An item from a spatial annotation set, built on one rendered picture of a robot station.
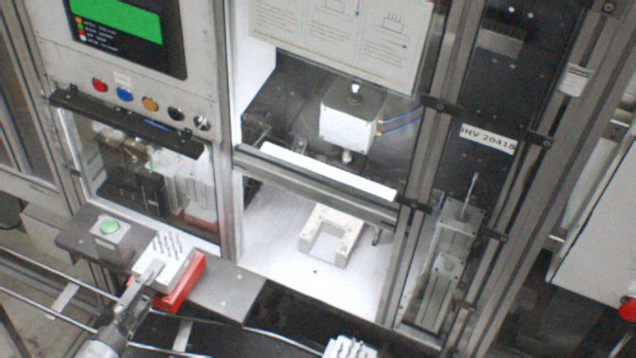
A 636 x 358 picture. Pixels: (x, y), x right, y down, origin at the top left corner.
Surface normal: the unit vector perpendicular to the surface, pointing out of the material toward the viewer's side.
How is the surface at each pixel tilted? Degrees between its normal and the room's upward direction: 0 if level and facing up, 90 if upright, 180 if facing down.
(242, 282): 0
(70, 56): 90
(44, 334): 0
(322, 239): 0
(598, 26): 90
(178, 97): 90
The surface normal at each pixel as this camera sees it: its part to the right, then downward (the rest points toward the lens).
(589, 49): -0.40, 0.70
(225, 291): 0.05, -0.62
